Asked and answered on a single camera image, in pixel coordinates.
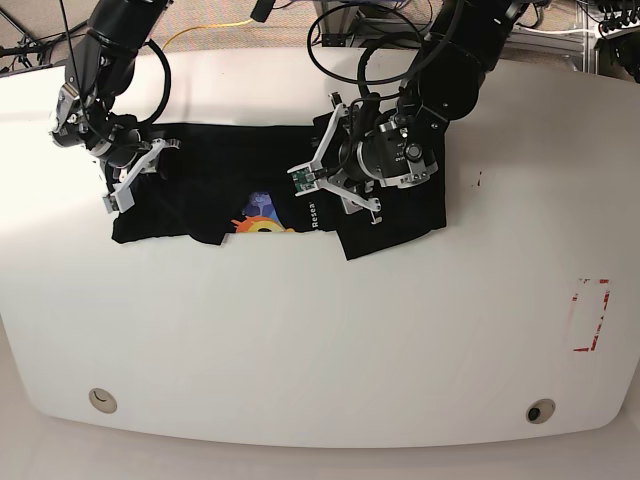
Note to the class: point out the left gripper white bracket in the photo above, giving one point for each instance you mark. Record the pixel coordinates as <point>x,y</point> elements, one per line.
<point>336,183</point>

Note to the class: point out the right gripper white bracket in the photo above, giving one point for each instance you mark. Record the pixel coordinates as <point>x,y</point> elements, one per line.
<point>143,164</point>

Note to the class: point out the black T-shirt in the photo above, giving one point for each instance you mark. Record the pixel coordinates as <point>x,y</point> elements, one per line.
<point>233,179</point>

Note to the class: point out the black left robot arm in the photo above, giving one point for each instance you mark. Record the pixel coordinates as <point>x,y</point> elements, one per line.
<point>364,147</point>

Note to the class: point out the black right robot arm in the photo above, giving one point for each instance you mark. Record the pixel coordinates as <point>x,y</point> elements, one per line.
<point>98,70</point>

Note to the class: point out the left table grommet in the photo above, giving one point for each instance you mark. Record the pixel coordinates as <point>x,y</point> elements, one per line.
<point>103,401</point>

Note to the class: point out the table grommet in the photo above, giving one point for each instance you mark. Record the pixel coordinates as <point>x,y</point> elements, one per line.
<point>103,401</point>
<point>540,411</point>

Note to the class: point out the red tape rectangle marking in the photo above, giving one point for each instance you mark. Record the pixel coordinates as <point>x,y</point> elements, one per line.
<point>587,313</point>

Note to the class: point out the right table grommet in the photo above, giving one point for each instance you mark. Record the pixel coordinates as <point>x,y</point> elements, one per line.
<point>540,411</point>

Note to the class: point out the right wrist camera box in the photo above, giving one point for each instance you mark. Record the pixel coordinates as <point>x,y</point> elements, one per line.
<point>119,201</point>

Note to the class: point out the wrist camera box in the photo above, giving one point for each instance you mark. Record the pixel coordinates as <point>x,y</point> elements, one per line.
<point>304,180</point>
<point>119,201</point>

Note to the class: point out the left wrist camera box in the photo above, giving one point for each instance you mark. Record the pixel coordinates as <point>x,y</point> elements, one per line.
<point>304,180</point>

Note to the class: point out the aluminium centre post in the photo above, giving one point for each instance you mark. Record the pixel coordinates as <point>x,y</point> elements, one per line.
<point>335,28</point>

